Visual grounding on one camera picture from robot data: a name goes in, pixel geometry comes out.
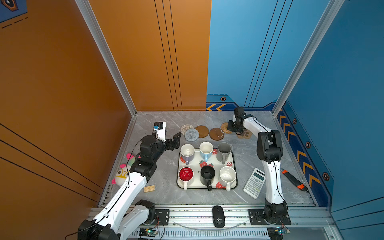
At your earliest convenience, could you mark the cork paw print coaster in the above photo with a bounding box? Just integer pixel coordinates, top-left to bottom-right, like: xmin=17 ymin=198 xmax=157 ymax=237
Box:
xmin=236 ymin=129 xmax=253 ymax=139

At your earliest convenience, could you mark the grey woven rope coaster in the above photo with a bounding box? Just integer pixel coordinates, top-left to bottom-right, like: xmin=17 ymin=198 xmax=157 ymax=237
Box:
xmin=185 ymin=129 xmax=200 ymax=142

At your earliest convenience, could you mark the grey mug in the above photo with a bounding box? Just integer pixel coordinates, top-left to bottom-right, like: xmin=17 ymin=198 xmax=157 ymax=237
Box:
xmin=217 ymin=142 xmax=232 ymax=164

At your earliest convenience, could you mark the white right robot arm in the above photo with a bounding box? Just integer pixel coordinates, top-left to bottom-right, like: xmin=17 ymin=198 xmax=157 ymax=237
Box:
xmin=227 ymin=114 xmax=288 ymax=224

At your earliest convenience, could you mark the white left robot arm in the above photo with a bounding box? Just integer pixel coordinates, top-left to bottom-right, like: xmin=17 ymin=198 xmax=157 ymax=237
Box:
xmin=77 ymin=132 xmax=182 ymax=240

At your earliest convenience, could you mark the woven rattan round coaster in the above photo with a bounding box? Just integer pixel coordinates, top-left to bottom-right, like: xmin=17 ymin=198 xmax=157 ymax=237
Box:
xmin=221 ymin=122 xmax=233 ymax=134

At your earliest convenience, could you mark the scratched brown round coaster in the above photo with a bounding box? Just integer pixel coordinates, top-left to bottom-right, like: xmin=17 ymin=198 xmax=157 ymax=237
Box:
xmin=209 ymin=128 xmax=225 ymax=141

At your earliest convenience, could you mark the plain brown round coaster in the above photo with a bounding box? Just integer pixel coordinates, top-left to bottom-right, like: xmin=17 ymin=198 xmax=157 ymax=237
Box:
xmin=195 ymin=125 xmax=210 ymax=138

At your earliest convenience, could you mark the white strawberry serving tray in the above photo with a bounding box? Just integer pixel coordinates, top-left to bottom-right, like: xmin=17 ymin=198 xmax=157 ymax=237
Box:
xmin=177 ymin=148 xmax=238 ymax=191

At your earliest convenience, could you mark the light blue mug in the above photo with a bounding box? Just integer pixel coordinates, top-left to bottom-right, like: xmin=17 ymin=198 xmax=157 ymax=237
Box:
xmin=199 ymin=142 xmax=214 ymax=162

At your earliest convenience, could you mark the red inside white mug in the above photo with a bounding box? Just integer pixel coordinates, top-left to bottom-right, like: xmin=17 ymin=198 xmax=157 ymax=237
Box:
xmin=178 ymin=167 xmax=194 ymax=191

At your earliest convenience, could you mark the black mug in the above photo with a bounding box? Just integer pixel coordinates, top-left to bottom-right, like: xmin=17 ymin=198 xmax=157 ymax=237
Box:
xmin=200 ymin=166 xmax=216 ymax=191

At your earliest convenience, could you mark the small wooden block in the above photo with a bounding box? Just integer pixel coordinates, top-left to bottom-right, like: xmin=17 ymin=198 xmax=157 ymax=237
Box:
xmin=144 ymin=185 xmax=156 ymax=193

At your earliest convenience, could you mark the white pink plush toy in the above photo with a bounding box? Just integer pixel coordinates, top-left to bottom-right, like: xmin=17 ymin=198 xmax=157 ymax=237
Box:
xmin=111 ymin=154 xmax=136 ymax=187

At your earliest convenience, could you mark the white scientific calculator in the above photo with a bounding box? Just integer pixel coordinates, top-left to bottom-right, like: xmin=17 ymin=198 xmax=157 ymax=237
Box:
xmin=243 ymin=168 xmax=266 ymax=199

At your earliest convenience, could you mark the black computer mouse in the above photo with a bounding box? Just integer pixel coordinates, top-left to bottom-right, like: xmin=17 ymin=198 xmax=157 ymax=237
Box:
xmin=212 ymin=206 xmax=226 ymax=228

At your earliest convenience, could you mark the black orange utility knife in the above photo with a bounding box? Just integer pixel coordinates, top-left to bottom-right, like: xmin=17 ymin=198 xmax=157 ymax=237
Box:
xmin=282 ymin=170 xmax=308 ymax=192

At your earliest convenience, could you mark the green circuit board left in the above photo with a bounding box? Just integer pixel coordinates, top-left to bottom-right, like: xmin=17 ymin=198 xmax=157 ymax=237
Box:
xmin=139 ymin=229 xmax=159 ymax=239

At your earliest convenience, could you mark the circuit board right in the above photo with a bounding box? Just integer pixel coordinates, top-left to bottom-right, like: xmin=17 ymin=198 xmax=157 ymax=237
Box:
xmin=267 ymin=228 xmax=291 ymax=240

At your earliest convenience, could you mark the multicolour woven rope coaster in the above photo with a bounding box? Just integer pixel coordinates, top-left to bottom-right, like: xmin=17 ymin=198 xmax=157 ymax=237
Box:
xmin=181 ymin=124 xmax=194 ymax=135

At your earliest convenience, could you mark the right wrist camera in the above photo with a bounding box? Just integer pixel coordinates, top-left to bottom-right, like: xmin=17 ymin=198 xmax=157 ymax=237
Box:
xmin=233 ymin=107 xmax=246 ymax=121

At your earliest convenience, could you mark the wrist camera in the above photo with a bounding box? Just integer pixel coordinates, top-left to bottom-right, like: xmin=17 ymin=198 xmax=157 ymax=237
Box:
xmin=233 ymin=107 xmax=246 ymax=121
xmin=153 ymin=122 xmax=167 ymax=142

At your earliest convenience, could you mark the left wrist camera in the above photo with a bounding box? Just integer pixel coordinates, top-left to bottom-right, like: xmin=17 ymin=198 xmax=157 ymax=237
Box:
xmin=153 ymin=122 xmax=167 ymax=142

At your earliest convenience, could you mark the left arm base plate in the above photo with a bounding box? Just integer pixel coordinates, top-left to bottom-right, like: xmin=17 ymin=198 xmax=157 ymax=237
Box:
xmin=141 ymin=209 xmax=170 ymax=226

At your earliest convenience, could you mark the aluminium front rail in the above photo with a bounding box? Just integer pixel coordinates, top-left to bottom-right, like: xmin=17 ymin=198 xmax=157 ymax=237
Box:
xmin=85 ymin=203 xmax=337 ymax=230

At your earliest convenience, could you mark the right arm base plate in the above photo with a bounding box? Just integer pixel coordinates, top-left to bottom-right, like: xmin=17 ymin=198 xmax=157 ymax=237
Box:
xmin=248 ymin=209 xmax=292 ymax=226

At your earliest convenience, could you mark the aluminium corner post right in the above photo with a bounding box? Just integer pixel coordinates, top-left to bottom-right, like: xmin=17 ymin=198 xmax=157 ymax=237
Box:
xmin=272 ymin=0 xmax=345 ymax=117

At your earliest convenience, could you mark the aluminium corner post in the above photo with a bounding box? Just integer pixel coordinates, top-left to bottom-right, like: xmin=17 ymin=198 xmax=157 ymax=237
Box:
xmin=75 ymin=0 xmax=137 ymax=117
xmin=272 ymin=0 xmax=345 ymax=117

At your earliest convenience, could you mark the aluminium corner post left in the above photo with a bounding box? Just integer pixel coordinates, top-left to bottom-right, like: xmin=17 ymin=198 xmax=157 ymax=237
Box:
xmin=75 ymin=0 xmax=137 ymax=117

